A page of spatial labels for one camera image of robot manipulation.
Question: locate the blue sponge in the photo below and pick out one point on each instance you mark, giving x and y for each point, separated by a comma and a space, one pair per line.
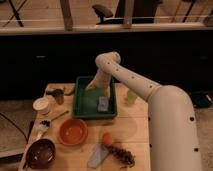
103, 104

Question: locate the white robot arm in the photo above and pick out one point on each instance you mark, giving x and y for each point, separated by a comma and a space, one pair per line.
173, 138

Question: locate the green plastic tray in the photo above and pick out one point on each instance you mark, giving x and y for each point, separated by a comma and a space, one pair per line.
85, 102

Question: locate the light green cup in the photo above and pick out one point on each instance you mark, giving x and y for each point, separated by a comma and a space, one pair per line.
130, 97

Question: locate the small metal cup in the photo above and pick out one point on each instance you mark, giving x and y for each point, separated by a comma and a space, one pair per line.
58, 94

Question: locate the orange fruit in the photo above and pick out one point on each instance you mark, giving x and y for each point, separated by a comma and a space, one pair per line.
107, 139

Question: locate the orange bowl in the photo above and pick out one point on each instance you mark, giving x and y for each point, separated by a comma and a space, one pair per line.
72, 132

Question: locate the light blue cloth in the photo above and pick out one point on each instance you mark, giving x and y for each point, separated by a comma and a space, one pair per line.
99, 154

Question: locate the white cup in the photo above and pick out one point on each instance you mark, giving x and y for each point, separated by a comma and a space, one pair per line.
42, 105

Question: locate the brown pine cone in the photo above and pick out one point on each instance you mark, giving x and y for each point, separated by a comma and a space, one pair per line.
122, 155

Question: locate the black office chair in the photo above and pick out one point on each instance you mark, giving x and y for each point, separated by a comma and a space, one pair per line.
128, 11

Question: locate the dark purple bowl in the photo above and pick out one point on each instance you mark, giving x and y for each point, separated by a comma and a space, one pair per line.
41, 154

